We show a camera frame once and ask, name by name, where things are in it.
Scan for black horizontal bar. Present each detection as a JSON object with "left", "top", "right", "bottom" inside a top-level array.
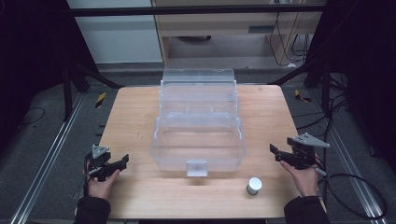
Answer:
[{"left": 68, "top": 4, "right": 330, "bottom": 18}]

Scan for person's right hand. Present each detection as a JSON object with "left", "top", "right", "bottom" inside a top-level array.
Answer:
[{"left": 279, "top": 155, "right": 321, "bottom": 198}]

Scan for small white cylinder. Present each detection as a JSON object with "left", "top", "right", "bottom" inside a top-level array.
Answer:
[{"left": 246, "top": 176, "right": 263, "bottom": 196}]

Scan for thin black floor cable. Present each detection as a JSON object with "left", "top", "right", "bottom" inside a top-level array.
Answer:
[{"left": 18, "top": 106, "right": 47, "bottom": 128}]

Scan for clear plastic storage box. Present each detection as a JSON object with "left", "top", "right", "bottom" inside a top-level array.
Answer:
[{"left": 149, "top": 67, "right": 248, "bottom": 178}]

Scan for yellow tool right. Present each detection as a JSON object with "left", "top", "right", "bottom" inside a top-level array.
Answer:
[{"left": 293, "top": 89, "right": 313, "bottom": 104}]

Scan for bundle of black cables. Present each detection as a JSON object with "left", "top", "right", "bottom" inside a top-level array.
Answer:
[{"left": 268, "top": 12, "right": 314, "bottom": 68}]

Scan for white cabinet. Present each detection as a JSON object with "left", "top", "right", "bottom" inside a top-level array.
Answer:
[{"left": 65, "top": 0, "right": 163, "bottom": 65}]

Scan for black floor cables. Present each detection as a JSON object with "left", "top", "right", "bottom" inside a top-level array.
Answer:
[{"left": 292, "top": 73, "right": 351, "bottom": 138}]

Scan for black metal stand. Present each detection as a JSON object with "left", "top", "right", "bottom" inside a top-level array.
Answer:
[
  {"left": 266, "top": 57, "right": 332, "bottom": 115},
  {"left": 61, "top": 61, "right": 126, "bottom": 123}
]

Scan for metal floor rail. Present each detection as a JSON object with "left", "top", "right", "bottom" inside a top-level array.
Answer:
[
  {"left": 306, "top": 90, "right": 392, "bottom": 224},
  {"left": 8, "top": 92, "right": 87, "bottom": 224}
]

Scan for light wooden cabinet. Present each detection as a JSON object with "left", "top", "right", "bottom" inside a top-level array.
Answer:
[{"left": 150, "top": 0, "right": 326, "bottom": 67}]

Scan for yellow tool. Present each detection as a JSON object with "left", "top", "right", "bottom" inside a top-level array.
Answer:
[
  {"left": 94, "top": 91, "right": 107, "bottom": 109},
  {"left": 293, "top": 89, "right": 313, "bottom": 104}
]

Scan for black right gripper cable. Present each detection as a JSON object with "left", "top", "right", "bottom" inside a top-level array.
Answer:
[{"left": 314, "top": 153, "right": 389, "bottom": 220}]

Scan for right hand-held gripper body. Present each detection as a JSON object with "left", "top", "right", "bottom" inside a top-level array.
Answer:
[{"left": 286, "top": 132, "right": 332, "bottom": 171}]

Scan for person's left hand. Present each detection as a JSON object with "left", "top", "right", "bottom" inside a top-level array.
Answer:
[{"left": 82, "top": 160, "right": 121, "bottom": 201}]

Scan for yellow tool left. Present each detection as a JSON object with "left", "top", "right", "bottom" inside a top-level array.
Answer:
[{"left": 94, "top": 91, "right": 107, "bottom": 109}]

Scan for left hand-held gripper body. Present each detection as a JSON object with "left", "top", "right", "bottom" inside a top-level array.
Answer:
[{"left": 84, "top": 144, "right": 114, "bottom": 183}]

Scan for black curtain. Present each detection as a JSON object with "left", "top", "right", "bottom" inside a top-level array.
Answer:
[
  {"left": 0, "top": 0, "right": 100, "bottom": 157},
  {"left": 304, "top": 0, "right": 396, "bottom": 175}
]

